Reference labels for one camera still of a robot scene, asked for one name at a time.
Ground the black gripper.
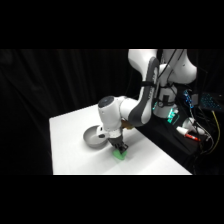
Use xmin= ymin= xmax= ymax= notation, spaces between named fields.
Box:
xmin=107 ymin=133 xmax=130 ymax=155

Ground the green triangle block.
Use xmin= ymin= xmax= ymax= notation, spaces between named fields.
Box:
xmin=111 ymin=149 xmax=129 ymax=161

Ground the grey metal bowl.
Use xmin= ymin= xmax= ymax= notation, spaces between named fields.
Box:
xmin=82 ymin=124 xmax=110 ymax=150

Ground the green lit controller box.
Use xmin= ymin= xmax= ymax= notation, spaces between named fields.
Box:
xmin=166 ymin=107 xmax=181 ymax=125

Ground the white round device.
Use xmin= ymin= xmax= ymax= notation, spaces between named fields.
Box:
xmin=182 ymin=116 xmax=198 ymax=132

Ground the black curtain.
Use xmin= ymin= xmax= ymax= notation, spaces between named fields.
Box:
xmin=0 ymin=49 xmax=224 ymax=176

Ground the blue backlit keyboard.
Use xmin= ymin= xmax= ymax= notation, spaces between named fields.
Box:
xmin=199 ymin=92 xmax=223 ymax=112

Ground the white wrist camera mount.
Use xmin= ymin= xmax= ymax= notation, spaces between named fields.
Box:
xmin=96 ymin=119 xmax=135 ymax=140

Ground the blue cable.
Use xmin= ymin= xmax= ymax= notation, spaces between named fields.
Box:
xmin=182 ymin=88 xmax=195 ymax=109

